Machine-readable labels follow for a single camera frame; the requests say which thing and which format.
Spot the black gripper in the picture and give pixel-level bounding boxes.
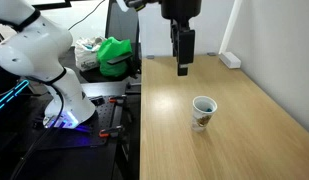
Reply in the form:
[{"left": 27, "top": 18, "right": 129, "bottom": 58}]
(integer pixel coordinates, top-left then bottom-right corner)
[{"left": 160, "top": 0, "right": 202, "bottom": 77}]

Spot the white printed paper cup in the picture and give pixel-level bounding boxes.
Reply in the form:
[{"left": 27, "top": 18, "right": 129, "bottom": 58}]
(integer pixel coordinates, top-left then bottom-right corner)
[{"left": 191, "top": 95, "right": 218, "bottom": 133}]

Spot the white rectangular box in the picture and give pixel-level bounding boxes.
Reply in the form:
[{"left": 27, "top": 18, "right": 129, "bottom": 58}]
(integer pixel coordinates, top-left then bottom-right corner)
[{"left": 219, "top": 51, "right": 242, "bottom": 70}]

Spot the black upright panel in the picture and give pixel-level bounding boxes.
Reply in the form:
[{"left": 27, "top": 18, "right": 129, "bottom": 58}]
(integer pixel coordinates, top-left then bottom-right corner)
[{"left": 104, "top": 0, "right": 142, "bottom": 76}]

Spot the black flat bar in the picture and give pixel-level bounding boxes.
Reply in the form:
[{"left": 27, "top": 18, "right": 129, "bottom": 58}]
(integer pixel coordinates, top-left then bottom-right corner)
[{"left": 107, "top": 52, "right": 133, "bottom": 66}]

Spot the green plastic bag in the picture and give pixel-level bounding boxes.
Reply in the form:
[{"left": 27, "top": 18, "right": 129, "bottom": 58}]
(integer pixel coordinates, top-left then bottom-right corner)
[{"left": 97, "top": 36, "right": 133, "bottom": 78}]

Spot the white printed plastic bag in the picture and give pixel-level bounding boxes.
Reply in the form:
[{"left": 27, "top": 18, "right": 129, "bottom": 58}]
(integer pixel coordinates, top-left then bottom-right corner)
[{"left": 74, "top": 35, "right": 107, "bottom": 72}]

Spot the blue LED light strip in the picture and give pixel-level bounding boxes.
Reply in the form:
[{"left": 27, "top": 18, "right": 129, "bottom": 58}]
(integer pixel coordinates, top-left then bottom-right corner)
[{"left": 0, "top": 79, "right": 30, "bottom": 115}]

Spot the white cable channel strip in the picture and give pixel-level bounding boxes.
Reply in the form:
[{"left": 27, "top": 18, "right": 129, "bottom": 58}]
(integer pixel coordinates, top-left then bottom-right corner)
[{"left": 218, "top": 0, "right": 244, "bottom": 55}]

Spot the orange-handled black clamp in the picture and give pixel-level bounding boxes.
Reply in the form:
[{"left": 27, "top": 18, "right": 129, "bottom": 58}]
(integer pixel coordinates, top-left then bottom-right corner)
[
  {"left": 108, "top": 95, "right": 128, "bottom": 105},
  {"left": 98, "top": 125, "right": 125, "bottom": 139}
]

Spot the thin black wall cable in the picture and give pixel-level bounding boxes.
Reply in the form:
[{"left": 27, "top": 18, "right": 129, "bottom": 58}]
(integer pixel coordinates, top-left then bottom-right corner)
[{"left": 67, "top": 0, "right": 107, "bottom": 32}]

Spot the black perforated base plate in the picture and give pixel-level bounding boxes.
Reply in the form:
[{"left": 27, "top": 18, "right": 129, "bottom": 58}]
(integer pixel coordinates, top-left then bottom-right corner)
[{"left": 25, "top": 94, "right": 126, "bottom": 150}]

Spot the black frame edge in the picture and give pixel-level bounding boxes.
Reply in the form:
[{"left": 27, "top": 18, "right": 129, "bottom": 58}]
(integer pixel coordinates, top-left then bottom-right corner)
[{"left": 32, "top": 0, "right": 72, "bottom": 10}]

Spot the black base cable bundle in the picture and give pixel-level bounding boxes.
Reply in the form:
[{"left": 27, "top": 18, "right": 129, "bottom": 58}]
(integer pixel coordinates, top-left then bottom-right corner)
[{"left": 9, "top": 84, "right": 66, "bottom": 180}]

